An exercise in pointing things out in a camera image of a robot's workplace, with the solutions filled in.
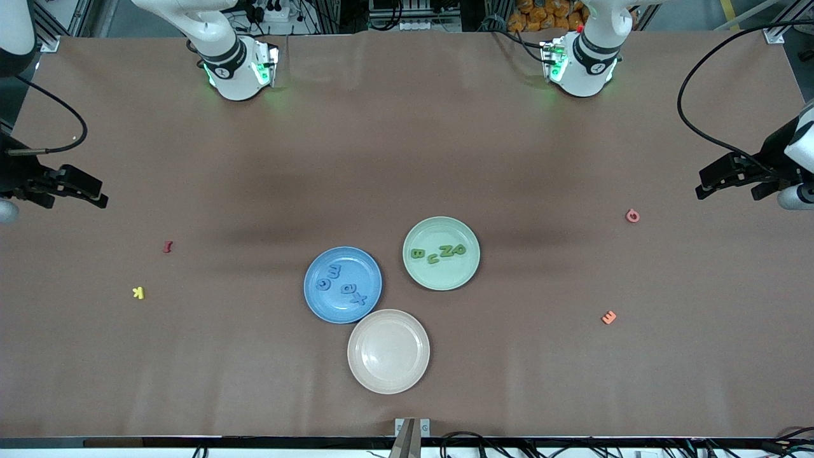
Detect blue plate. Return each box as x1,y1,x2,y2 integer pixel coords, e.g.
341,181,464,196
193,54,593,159
304,246,383,324

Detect green plate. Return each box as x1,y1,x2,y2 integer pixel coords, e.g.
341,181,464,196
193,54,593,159
403,216,481,291

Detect white power strip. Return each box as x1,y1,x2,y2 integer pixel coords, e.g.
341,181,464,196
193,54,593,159
251,0,293,23

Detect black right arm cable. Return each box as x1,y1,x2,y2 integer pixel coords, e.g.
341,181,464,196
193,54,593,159
10,74,88,156

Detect stack of orange items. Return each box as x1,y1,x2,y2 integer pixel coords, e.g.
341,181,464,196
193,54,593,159
507,0,589,34

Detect black arm base cable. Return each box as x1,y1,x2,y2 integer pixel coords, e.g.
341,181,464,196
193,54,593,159
490,25,549,64

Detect black cable bundle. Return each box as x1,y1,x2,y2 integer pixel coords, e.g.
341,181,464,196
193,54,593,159
191,431,814,458

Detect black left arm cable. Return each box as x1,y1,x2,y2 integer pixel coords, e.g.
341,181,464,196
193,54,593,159
677,18,814,174

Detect aluminium frame post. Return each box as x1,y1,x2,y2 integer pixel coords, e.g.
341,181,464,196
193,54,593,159
763,0,814,45
33,0,83,53

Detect metal table edge bracket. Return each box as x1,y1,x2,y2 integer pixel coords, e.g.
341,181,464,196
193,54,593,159
389,417,432,458

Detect beige plate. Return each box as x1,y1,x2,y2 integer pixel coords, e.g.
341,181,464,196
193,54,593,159
347,309,431,395

